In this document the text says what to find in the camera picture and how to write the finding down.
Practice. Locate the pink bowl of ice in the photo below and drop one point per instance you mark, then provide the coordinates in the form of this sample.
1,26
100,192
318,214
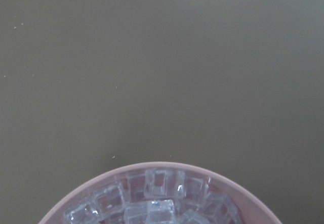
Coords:
160,192

